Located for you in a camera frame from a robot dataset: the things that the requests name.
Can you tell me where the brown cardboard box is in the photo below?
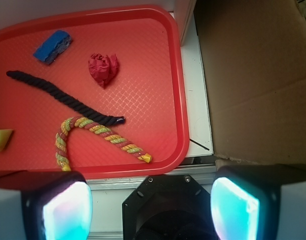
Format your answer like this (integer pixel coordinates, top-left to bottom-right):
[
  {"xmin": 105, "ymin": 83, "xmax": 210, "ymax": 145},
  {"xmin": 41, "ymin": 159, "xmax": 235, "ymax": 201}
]
[{"xmin": 194, "ymin": 0, "xmax": 306, "ymax": 164}]

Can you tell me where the yellow-green sponge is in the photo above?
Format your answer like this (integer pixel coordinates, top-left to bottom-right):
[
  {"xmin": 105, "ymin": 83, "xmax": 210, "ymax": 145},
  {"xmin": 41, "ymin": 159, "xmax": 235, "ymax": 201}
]
[{"xmin": 0, "ymin": 129, "xmax": 13, "ymax": 152}]

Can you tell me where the thin black stick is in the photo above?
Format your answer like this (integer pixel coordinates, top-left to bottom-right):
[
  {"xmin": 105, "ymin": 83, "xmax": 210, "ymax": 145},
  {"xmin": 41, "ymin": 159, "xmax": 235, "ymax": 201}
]
[{"xmin": 189, "ymin": 138, "xmax": 210, "ymax": 151}]

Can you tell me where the multicolour twisted rope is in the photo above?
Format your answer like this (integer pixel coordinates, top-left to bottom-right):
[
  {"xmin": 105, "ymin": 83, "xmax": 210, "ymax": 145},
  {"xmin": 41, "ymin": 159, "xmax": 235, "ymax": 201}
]
[{"xmin": 54, "ymin": 115, "xmax": 153, "ymax": 172}]

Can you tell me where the black twisted rope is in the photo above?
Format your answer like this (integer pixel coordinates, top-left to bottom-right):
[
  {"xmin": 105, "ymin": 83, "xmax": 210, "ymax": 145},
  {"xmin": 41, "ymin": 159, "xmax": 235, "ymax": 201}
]
[{"xmin": 6, "ymin": 70, "xmax": 126, "ymax": 126}]

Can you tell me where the red plastic tray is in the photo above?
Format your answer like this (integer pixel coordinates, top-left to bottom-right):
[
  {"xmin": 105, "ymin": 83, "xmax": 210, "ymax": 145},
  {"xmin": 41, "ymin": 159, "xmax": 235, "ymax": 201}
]
[{"xmin": 0, "ymin": 5, "xmax": 189, "ymax": 180}]

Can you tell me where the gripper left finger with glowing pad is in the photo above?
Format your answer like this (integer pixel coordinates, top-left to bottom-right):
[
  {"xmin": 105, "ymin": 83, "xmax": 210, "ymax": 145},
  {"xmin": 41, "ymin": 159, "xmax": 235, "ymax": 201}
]
[{"xmin": 0, "ymin": 170, "xmax": 93, "ymax": 240}]

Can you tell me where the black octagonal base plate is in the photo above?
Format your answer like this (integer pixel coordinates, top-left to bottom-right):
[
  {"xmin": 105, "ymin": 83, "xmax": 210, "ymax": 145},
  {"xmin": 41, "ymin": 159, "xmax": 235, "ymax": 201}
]
[{"xmin": 122, "ymin": 175, "xmax": 218, "ymax": 240}]

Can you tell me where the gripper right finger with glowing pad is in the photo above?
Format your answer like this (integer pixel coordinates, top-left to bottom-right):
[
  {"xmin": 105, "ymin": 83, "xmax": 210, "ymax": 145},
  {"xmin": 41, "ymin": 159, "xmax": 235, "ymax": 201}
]
[{"xmin": 210, "ymin": 164, "xmax": 306, "ymax": 240}]

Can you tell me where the blue sponge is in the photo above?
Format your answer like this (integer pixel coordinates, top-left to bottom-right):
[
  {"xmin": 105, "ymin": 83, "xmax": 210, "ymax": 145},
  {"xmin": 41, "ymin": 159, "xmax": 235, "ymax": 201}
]
[{"xmin": 33, "ymin": 30, "xmax": 73, "ymax": 65}]

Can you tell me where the crumpled red paper ball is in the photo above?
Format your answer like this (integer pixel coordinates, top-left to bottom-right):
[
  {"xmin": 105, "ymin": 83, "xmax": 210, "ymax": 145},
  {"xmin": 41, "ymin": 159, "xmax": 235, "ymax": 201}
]
[{"xmin": 88, "ymin": 53, "xmax": 120, "ymax": 89}]

